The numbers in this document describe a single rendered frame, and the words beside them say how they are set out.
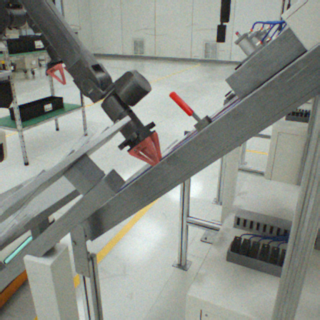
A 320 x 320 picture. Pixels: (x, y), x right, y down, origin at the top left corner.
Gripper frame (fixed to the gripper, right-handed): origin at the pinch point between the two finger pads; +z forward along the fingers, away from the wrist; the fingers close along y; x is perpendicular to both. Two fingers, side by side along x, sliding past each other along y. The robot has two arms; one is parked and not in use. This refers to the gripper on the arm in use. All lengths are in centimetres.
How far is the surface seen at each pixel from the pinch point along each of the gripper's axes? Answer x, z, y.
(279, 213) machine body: -2, 40, 36
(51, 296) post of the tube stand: 15.3, 7.2, -33.3
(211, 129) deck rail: -21.1, 0.4, -10.1
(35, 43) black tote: 141, -148, 161
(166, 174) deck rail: -6.9, 2.5, -10.0
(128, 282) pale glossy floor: 87, 42, 38
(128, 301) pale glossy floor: 82, 46, 28
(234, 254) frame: 2.0, 32.1, 5.2
